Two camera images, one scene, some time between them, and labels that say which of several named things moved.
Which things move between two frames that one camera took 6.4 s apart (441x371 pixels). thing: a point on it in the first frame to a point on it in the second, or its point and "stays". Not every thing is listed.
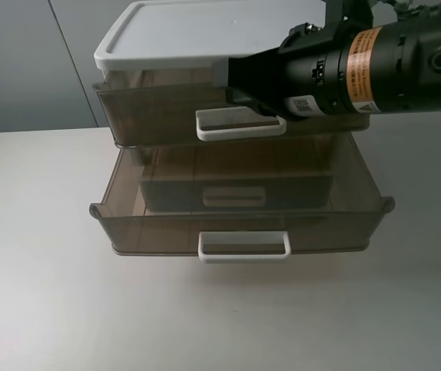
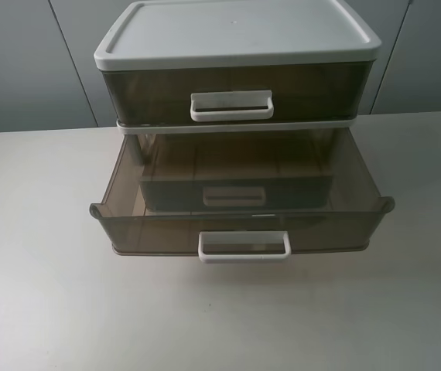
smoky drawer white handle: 237,123 to 313,93
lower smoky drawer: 245,202 stays
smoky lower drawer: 237,192 stays
